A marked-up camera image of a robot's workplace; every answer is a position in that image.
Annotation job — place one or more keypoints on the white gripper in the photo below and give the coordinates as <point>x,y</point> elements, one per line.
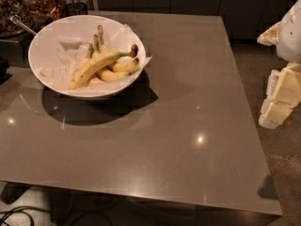
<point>290,37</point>

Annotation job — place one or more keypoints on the white paper liner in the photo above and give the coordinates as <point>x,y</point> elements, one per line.
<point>66,58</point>

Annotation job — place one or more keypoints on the yellow banana right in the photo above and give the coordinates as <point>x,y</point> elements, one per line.
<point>130,66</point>

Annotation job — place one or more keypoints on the glass jar of snacks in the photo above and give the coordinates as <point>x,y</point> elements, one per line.
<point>55,9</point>

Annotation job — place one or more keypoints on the long yellow top banana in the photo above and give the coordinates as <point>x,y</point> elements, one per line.
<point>96,63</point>

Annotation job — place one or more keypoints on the glass bowl of snacks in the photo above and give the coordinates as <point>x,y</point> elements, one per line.
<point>9,8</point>

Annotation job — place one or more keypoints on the dark cup with utensils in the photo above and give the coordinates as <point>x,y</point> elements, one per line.
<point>76,8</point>

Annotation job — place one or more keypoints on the metal spoon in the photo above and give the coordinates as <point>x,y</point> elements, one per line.
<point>16,20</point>

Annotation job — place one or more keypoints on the white bowl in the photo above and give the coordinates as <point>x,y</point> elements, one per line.
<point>47,47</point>

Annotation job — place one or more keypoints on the yellow banana back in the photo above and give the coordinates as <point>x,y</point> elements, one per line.
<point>98,46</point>

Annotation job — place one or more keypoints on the yellow banana lower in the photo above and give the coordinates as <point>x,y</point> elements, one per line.
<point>108,76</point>

